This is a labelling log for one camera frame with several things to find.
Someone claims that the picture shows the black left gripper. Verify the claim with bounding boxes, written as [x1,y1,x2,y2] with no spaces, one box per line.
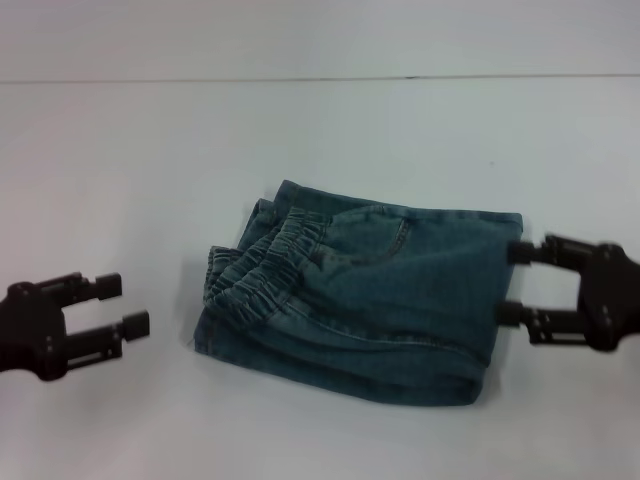
[0,271,152,384]

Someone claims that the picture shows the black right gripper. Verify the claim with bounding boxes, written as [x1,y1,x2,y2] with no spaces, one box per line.
[494,234,640,354]

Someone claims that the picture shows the blue denim shorts with print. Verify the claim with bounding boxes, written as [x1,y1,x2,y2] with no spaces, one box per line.
[192,179,524,416]

